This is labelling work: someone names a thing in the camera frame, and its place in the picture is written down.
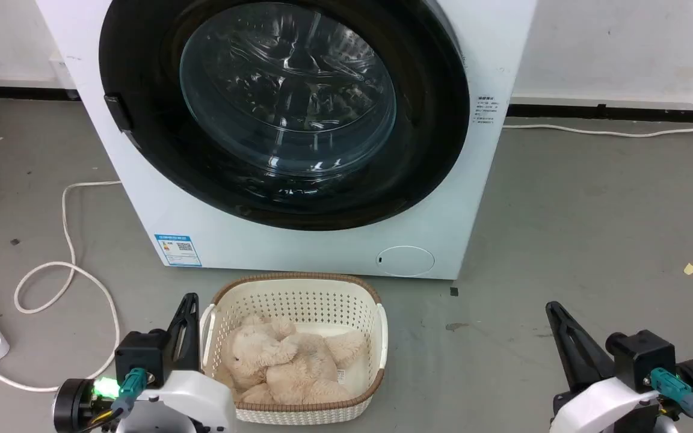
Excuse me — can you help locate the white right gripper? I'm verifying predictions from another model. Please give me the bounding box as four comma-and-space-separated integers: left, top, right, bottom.
546, 301, 693, 433

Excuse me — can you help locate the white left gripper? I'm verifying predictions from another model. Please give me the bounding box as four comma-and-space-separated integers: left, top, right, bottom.
53, 293, 238, 433

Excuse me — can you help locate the white front-loading washing machine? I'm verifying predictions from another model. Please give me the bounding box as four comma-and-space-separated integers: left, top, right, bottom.
35, 0, 538, 281

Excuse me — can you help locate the black round glass washer door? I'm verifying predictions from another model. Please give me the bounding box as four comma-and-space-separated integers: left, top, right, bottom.
99, 0, 471, 232

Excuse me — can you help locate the blue energy label sticker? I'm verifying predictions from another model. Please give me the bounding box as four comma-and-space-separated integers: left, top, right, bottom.
154, 233, 203, 268

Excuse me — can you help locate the beige teddy bear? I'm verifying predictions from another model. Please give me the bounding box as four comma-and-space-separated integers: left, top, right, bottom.
214, 315, 370, 405

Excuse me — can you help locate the cream laundry basket brown rim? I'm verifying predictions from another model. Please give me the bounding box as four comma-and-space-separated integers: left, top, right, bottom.
200, 272, 389, 426

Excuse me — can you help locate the round white filter cover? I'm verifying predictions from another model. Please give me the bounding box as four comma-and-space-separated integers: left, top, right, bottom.
377, 245, 436, 278

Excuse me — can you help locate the small text label sticker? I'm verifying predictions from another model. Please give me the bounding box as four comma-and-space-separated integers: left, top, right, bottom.
476, 94, 499, 125

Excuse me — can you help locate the teal plug left gripper cable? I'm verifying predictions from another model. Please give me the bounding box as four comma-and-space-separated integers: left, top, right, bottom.
85, 368, 147, 433

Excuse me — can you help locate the teal plug gripper cable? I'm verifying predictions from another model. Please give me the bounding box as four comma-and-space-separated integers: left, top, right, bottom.
85, 368, 147, 433
647, 367, 693, 433

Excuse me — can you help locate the teal plug right gripper cable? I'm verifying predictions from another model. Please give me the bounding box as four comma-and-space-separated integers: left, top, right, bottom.
647, 367, 693, 433

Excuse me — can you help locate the white looped power cable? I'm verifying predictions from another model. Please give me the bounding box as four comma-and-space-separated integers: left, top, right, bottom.
0, 180, 123, 393

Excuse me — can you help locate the thin white floor cable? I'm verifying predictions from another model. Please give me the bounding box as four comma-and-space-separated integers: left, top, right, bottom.
502, 114, 693, 138

